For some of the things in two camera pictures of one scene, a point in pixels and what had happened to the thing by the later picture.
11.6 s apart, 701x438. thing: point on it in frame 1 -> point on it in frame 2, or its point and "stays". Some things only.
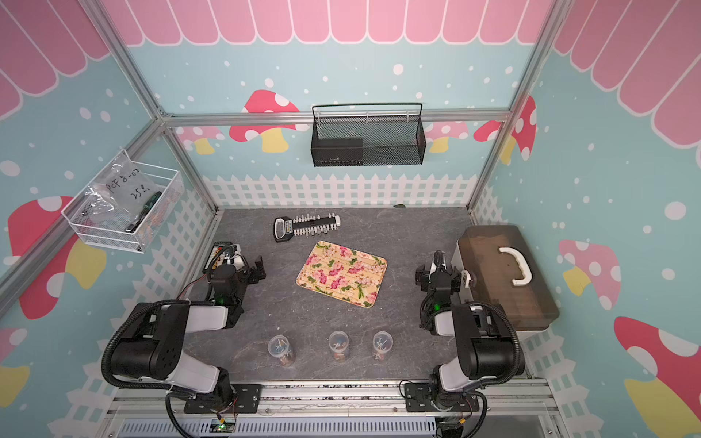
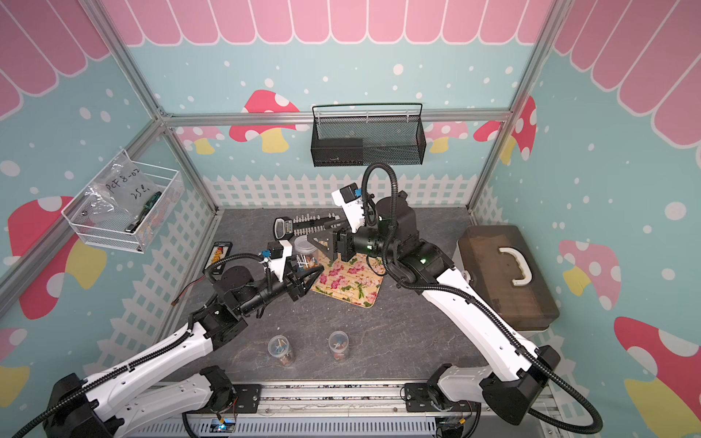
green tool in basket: (145, 209) stays
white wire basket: (128, 206) stays
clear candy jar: (382, 343) -> (306, 252)
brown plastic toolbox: (499, 267) stays
